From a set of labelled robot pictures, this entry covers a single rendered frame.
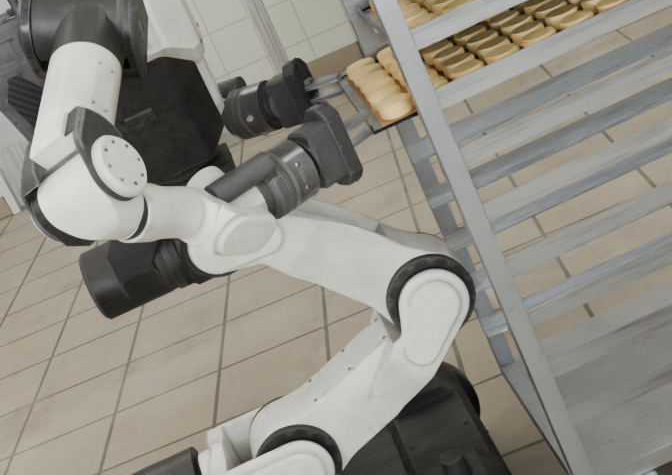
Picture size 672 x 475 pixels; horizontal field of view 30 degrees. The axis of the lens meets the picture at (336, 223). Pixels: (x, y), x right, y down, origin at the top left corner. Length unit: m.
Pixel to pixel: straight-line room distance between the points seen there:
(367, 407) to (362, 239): 0.28
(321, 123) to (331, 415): 0.54
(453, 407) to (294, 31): 3.71
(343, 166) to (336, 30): 4.03
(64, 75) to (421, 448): 0.94
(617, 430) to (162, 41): 0.93
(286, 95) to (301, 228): 0.29
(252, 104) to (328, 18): 3.64
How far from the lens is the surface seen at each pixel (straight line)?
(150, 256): 1.91
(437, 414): 2.21
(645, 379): 1.96
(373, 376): 2.02
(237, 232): 1.59
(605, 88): 1.80
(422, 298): 1.94
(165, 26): 1.76
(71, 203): 1.45
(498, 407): 2.55
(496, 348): 2.34
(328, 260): 1.94
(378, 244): 1.95
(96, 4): 1.63
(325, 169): 1.71
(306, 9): 5.73
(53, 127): 1.47
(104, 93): 1.53
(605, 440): 2.05
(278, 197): 1.66
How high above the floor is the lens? 1.24
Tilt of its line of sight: 19 degrees down
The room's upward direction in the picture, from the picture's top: 25 degrees counter-clockwise
